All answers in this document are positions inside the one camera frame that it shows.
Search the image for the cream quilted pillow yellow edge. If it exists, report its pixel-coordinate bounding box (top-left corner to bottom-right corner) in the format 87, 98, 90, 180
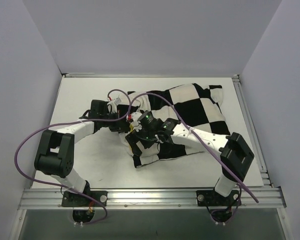
127, 125, 135, 153

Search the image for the black white checkered pillowcase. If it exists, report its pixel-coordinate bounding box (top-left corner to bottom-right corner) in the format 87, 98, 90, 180
117, 83, 231, 169

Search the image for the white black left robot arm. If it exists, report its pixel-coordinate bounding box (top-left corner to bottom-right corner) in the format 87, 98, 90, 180
34, 97, 130, 206

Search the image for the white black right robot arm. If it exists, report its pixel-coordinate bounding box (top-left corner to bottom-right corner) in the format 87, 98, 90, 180
125, 118, 256, 205

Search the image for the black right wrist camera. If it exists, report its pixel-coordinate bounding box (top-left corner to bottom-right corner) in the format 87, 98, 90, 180
137, 111, 160, 132

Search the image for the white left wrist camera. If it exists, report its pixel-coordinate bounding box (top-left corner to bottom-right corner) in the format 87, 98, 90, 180
108, 97, 122, 106

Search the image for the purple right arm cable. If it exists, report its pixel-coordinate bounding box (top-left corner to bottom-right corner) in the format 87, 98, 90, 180
126, 91, 260, 223

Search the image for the aluminium back frame rail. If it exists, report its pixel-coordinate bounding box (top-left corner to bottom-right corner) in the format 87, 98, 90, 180
62, 72, 96, 78

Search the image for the aluminium frame rail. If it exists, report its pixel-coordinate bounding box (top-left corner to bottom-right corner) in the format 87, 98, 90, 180
18, 186, 287, 210
62, 72, 96, 78

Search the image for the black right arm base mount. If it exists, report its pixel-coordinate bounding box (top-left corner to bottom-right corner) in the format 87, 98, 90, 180
196, 190, 240, 207

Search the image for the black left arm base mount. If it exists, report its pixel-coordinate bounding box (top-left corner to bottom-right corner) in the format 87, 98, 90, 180
61, 190, 108, 208

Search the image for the aluminium right side rail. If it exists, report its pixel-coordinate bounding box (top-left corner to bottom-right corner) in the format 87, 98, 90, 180
231, 74, 274, 188

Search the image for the aluminium front frame rail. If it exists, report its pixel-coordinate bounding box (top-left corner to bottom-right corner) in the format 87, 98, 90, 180
18, 186, 287, 210

